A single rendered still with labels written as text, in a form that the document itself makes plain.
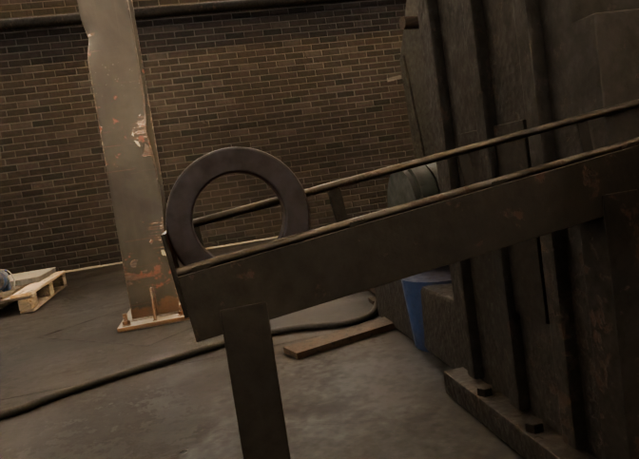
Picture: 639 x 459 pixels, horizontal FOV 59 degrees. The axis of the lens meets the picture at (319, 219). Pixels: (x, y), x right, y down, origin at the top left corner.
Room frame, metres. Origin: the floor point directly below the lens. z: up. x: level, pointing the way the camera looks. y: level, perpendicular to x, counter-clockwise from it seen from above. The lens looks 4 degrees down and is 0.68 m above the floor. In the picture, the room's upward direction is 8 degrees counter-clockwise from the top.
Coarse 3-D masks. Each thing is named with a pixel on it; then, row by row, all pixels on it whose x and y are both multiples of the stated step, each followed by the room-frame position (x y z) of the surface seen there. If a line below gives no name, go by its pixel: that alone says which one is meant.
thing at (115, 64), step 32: (96, 0) 3.12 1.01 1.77; (128, 0) 3.44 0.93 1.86; (96, 32) 3.12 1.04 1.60; (128, 32) 3.14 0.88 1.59; (96, 64) 3.11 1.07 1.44; (128, 64) 3.14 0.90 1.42; (96, 96) 3.10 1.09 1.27; (128, 96) 3.13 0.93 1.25; (128, 128) 3.13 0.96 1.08; (128, 160) 3.12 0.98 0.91; (128, 192) 3.12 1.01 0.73; (160, 192) 3.16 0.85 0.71; (128, 224) 3.11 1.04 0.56; (160, 224) 3.12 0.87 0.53; (128, 256) 3.11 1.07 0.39; (160, 256) 3.13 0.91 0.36; (128, 288) 3.10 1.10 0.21; (160, 288) 3.13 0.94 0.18; (128, 320) 3.01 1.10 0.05; (160, 320) 3.01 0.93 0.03
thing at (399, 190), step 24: (432, 168) 2.09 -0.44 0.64; (408, 192) 2.07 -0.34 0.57; (432, 192) 2.00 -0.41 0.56; (384, 288) 2.37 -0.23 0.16; (432, 288) 1.88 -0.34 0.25; (384, 312) 2.42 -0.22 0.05; (432, 312) 1.86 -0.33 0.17; (432, 336) 1.89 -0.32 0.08; (456, 336) 1.69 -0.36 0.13; (456, 360) 1.71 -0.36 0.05
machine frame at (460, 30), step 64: (448, 0) 1.41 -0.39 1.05; (512, 0) 1.14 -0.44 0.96; (576, 0) 0.97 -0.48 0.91; (448, 64) 1.45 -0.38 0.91; (512, 64) 1.17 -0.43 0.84; (576, 64) 0.97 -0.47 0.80; (448, 128) 1.46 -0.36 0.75; (512, 128) 1.17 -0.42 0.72; (512, 256) 1.23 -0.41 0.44; (576, 256) 1.03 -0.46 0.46; (512, 320) 1.25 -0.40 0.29; (576, 320) 1.05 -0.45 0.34; (448, 384) 1.56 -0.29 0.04; (512, 384) 1.26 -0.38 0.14; (576, 384) 1.05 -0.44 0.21; (576, 448) 1.05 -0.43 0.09
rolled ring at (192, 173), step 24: (192, 168) 0.72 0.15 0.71; (216, 168) 0.73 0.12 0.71; (240, 168) 0.73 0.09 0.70; (264, 168) 0.74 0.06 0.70; (288, 168) 0.74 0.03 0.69; (192, 192) 0.72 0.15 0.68; (288, 192) 0.74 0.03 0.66; (168, 216) 0.71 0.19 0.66; (192, 216) 0.74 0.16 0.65; (288, 216) 0.74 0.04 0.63; (192, 240) 0.72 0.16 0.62
